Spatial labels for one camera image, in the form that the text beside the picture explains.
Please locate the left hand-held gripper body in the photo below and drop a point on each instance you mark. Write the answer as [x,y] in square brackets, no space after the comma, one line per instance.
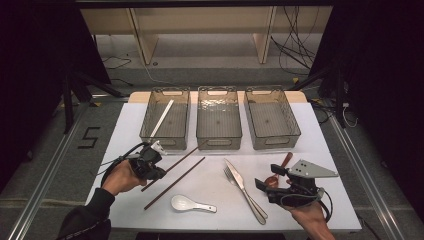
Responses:
[145,163]

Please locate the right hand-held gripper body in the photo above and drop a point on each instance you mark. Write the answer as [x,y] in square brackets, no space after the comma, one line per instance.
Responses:
[301,190]

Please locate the brown wooden spoon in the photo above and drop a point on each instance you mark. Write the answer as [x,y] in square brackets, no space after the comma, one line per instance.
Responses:
[271,181]

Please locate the brown chopstick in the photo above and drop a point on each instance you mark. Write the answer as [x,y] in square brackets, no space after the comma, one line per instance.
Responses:
[183,160]
[176,182]

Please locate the metal knife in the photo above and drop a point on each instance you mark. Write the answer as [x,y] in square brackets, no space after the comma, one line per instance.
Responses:
[237,175]

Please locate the metal fork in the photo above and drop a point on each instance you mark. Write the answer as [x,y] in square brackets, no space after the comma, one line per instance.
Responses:
[229,174]

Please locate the white ceramic spoon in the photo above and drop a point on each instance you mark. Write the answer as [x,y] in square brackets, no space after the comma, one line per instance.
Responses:
[181,202]

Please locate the smoky clear plastic bin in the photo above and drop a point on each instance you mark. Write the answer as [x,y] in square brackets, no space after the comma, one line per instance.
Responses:
[173,126]
[271,121]
[218,123]

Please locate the white chopstick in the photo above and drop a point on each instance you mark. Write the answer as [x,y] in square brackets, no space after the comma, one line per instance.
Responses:
[162,118]

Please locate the person's left hand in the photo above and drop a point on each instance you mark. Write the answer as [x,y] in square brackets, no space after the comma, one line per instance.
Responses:
[121,178]

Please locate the person's right hand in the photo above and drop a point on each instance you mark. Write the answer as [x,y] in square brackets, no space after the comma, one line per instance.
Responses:
[311,216]

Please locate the black curtain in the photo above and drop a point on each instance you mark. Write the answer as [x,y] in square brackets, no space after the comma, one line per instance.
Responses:
[33,66]
[383,83]

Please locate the light wooden desk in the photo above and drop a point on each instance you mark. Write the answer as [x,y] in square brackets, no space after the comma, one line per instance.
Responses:
[200,20]

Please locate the aluminium rail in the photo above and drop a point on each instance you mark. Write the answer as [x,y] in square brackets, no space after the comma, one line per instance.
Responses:
[43,186]
[370,180]

